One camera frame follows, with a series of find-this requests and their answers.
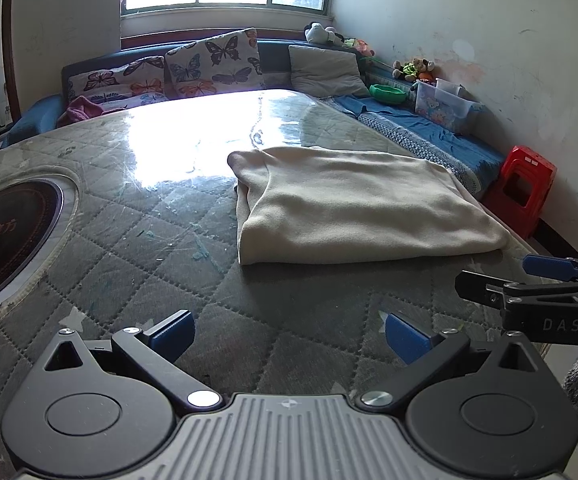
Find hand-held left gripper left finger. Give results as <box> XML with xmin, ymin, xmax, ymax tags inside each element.
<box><xmin>32</xmin><ymin>309</ymin><xmax>223</xmax><ymax>414</ymax></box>

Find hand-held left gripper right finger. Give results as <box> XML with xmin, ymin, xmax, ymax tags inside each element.
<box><xmin>356</xmin><ymin>312</ymin><xmax>552</xmax><ymax>414</ymax></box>

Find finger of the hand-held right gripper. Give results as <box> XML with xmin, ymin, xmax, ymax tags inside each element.
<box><xmin>455</xmin><ymin>269</ymin><xmax>578</xmax><ymax>311</ymax></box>
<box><xmin>522</xmin><ymin>253</ymin><xmax>578</xmax><ymax>285</ymax></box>

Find cream towel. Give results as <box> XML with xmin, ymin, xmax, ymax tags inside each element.
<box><xmin>227</xmin><ymin>145</ymin><xmax>512</xmax><ymax>266</ymax></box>

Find red plastic stool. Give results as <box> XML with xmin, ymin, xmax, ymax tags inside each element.
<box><xmin>481</xmin><ymin>144</ymin><xmax>558</xmax><ymax>242</ymax></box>

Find grey quilted table cover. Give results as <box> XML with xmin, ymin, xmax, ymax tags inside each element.
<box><xmin>0</xmin><ymin>89</ymin><xmax>560</xmax><ymax>480</ymax></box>

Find blue sofa cover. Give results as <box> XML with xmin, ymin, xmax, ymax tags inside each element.
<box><xmin>328</xmin><ymin>92</ymin><xmax>508</xmax><ymax>197</ymax></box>

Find clear plastic storage bin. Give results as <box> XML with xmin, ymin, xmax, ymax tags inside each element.
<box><xmin>413</xmin><ymin>78</ymin><xmax>483</xmax><ymax>136</ymax></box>

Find round black induction cooker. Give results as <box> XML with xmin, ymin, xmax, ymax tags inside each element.
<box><xmin>0</xmin><ymin>172</ymin><xmax>81</xmax><ymax>327</ymax></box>

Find green bowl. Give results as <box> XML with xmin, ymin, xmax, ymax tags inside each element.
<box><xmin>368</xmin><ymin>83</ymin><xmax>406</xmax><ymax>106</ymax></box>

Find brown teddy bear toys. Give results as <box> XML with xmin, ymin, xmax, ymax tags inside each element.
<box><xmin>392</xmin><ymin>57</ymin><xmax>438</xmax><ymax>84</ymax></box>

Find magenta cloth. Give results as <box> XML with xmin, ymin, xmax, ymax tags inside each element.
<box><xmin>58</xmin><ymin>95</ymin><xmax>105</xmax><ymax>126</ymax></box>

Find low butterfly print pillow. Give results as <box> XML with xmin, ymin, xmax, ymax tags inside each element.
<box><xmin>66</xmin><ymin>55</ymin><xmax>170</xmax><ymax>112</ymax></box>

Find grey pillow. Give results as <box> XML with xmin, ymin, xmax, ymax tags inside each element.
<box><xmin>287</xmin><ymin>44</ymin><xmax>373</xmax><ymax>99</ymax></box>

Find colourful plush toy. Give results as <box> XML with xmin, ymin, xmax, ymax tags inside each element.
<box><xmin>343</xmin><ymin>37</ymin><xmax>376</xmax><ymax>59</ymax></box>

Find upright butterfly print pillow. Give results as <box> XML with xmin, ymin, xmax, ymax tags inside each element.
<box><xmin>163</xmin><ymin>27</ymin><xmax>266</xmax><ymax>101</ymax></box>

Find blue sofa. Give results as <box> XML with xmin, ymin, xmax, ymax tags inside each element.
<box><xmin>6</xmin><ymin>37</ymin><xmax>507</xmax><ymax>198</ymax></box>

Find panda plush toy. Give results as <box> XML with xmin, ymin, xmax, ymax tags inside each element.
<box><xmin>303</xmin><ymin>22</ymin><xmax>345</xmax><ymax>46</ymax></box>

